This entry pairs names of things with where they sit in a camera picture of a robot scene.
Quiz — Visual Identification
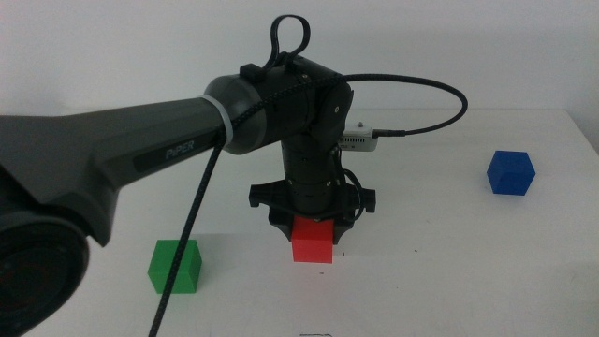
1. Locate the black braided camera cable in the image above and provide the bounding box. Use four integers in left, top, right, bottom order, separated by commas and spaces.
148, 72, 470, 337

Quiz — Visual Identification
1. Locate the white zip tie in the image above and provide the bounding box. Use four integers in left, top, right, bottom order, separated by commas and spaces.
202, 94, 235, 144

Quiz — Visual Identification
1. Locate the blue cube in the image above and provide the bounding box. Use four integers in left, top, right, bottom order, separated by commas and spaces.
486, 150, 537, 197

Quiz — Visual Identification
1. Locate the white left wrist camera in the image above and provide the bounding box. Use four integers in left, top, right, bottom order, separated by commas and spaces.
338, 122, 380, 154

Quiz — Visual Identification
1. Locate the red cube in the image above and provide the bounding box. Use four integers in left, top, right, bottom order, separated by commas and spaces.
290, 216, 335, 265

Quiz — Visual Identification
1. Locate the green cube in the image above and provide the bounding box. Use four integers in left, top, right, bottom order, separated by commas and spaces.
147, 239, 203, 295

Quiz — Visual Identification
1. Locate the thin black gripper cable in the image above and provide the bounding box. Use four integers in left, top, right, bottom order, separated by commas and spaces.
333, 147, 366, 222

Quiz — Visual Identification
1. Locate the black looped wrist cable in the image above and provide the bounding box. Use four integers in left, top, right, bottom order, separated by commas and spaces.
268, 14, 312, 71

